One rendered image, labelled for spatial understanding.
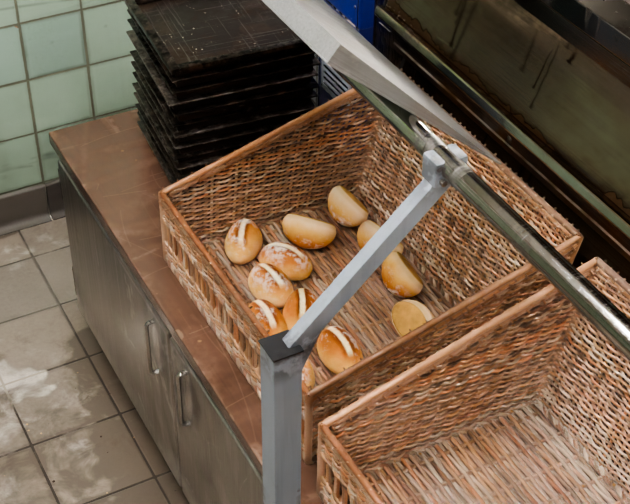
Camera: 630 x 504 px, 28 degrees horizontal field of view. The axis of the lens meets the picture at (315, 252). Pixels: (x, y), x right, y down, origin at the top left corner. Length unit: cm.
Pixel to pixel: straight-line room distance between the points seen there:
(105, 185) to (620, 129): 105
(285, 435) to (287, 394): 7
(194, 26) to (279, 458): 97
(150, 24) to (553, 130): 80
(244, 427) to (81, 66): 142
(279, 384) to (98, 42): 171
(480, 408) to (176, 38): 88
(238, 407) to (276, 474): 32
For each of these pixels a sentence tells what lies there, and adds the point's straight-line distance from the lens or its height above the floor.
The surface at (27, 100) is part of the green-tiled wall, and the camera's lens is 316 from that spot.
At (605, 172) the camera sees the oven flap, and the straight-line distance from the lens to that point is 186.
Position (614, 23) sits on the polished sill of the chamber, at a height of 118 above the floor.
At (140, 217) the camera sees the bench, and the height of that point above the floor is 58.
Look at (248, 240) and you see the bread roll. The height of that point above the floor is 64.
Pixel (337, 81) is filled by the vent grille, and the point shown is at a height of 71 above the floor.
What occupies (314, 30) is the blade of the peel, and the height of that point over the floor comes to 129.
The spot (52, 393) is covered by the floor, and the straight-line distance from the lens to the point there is 287.
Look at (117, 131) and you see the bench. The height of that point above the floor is 58.
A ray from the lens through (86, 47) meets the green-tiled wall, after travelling 314.
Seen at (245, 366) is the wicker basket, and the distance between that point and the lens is 202.
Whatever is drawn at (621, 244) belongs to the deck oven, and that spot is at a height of 86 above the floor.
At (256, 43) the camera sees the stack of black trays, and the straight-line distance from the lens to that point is 230.
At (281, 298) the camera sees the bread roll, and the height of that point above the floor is 62.
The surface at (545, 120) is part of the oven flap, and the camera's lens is 195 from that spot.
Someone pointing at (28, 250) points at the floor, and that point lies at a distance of 325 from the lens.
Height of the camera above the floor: 203
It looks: 40 degrees down
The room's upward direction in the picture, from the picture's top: 1 degrees clockwise
